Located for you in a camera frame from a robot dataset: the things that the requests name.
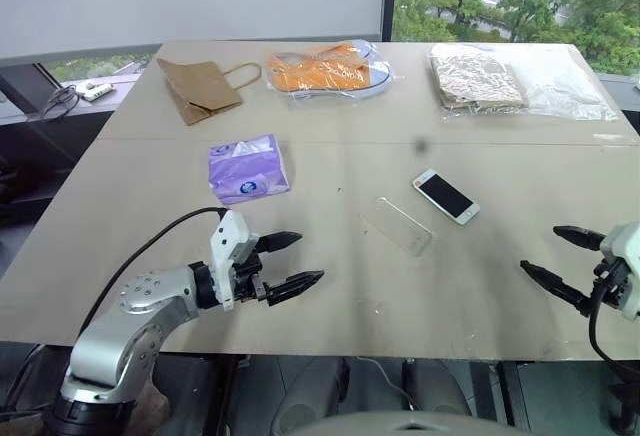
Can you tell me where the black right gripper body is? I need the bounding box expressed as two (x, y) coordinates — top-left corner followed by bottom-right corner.
(592, 257), (633, 314)

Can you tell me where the brown paper bag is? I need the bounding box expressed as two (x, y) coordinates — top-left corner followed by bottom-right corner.
(155, 57), (264, 128)

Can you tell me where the thin white cable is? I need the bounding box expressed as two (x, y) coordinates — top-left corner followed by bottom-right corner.
(356, 355), (417, 408)

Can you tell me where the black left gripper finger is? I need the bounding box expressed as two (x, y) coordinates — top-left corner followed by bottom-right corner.
(265, 269), (327, 307)
(257, 230), (304, 254)

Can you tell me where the black cable bundle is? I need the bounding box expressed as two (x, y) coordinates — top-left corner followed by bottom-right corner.
(41, 84), (82, 120)

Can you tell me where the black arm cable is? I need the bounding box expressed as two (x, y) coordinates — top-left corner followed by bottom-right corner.
(587, 275), (640, 373)
(76, 206), (227, 338)

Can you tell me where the clear phone case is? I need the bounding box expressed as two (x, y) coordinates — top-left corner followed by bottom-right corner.
(360, 196), (435, 258)

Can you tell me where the black table leg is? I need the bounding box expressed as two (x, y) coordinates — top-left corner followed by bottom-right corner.
(478, 360), (517, 428)

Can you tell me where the purple tissue pack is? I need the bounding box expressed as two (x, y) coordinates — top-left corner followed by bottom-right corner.
(206, 132), (292, 206)

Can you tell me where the white smartphone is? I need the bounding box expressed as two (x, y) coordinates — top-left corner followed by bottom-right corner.
(411, 168), (482, 228)

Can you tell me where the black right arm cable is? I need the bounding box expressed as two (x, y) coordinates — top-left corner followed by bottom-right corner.
(587, 275), (640, 373)

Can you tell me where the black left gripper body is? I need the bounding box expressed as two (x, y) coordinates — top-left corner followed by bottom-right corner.
(231, 237), (272, 307)

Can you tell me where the beige patterned cloth in bag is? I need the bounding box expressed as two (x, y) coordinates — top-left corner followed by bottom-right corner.
(426, 44), (532, 121)

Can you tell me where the white power strip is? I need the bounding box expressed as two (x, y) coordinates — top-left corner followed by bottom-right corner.
(74, 81), (115, 103)

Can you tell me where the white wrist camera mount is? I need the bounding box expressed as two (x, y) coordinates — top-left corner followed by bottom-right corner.
(208, 209), (262, 313)
(599, 220), (640, 322)

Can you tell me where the white item in plastic bag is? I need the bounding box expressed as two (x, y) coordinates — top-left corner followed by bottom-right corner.
(508, 61), (620, 123)

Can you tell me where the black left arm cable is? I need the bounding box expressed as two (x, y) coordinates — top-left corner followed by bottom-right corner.
(76, 206), (227, 338)

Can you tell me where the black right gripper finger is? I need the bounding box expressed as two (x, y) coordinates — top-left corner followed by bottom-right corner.
(552, 225), (609, 253)
(519, 259), (599, 317)

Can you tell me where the orange item in plastic bag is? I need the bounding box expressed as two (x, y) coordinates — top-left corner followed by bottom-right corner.
(264, 40), (397, 103)

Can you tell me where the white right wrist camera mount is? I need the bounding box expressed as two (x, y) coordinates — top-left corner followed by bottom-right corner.
(599, 220), (640, 322)

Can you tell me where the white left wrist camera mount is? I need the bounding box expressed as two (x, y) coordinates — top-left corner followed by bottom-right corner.
(208, 209), (262, 313)

